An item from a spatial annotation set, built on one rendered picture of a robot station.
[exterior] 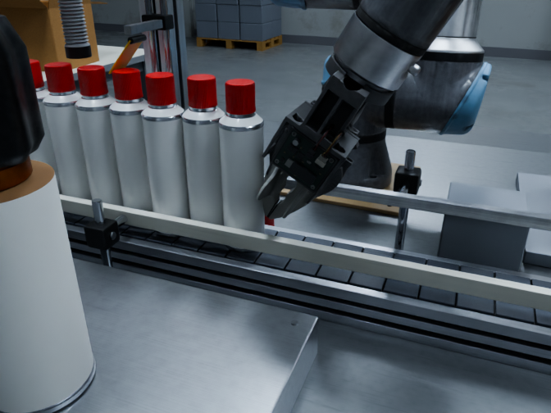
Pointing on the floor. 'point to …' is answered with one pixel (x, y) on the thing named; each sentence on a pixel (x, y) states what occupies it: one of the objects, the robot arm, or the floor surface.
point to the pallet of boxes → (239, 23)
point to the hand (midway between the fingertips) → (275, 206)
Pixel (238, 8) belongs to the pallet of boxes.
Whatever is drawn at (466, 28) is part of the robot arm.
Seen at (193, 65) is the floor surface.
